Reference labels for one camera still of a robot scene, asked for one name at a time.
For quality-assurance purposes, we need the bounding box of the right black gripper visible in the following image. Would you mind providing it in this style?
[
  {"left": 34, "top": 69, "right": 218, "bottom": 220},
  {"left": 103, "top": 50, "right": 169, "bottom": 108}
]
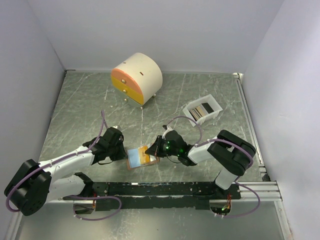
[{"left": 145, "top": 135, "right": 179, "bottom": 158}]

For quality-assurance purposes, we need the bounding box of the pink leather card holder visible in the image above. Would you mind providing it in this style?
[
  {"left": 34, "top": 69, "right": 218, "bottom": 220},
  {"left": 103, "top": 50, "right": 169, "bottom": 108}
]
[{"left": 127, "top": 144, "right": 160, "bottom": 170}]

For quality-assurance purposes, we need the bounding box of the white plastic card bin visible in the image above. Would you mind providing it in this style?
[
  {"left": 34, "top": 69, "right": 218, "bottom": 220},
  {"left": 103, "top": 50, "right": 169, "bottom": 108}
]
[{"left": 182, "top": 94, "right": 223, "bottom": 125}]

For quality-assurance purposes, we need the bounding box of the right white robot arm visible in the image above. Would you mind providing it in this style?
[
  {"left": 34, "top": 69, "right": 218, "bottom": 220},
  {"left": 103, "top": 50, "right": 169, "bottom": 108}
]
[{"left": 145, "top": 129, "right": 257, "bottom": 199}]

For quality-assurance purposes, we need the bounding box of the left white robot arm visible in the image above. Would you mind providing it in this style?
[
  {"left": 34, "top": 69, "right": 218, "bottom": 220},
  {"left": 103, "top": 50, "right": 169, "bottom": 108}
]
[{"left": 4, "top": 126, "right": 127, "bottom": 216}]

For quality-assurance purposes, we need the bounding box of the stack of cards in bin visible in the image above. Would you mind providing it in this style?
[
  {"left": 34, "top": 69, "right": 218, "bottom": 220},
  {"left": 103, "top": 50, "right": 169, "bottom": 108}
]
[{"left": 189, "top": 102, "right": 214, "bottom": 121}]

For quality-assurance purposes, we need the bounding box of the cream round drawer cabinet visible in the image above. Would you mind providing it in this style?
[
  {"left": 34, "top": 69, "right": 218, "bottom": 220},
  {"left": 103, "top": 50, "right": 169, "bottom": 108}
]
[{"left": 110, "top": 52, "right": 163, "bottom": 109}]

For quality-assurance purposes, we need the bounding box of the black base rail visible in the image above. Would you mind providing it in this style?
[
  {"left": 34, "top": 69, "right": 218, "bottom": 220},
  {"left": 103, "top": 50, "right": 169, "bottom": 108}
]
[{"left": 62, "top": 181, "right": 242, "bottom": 212}]

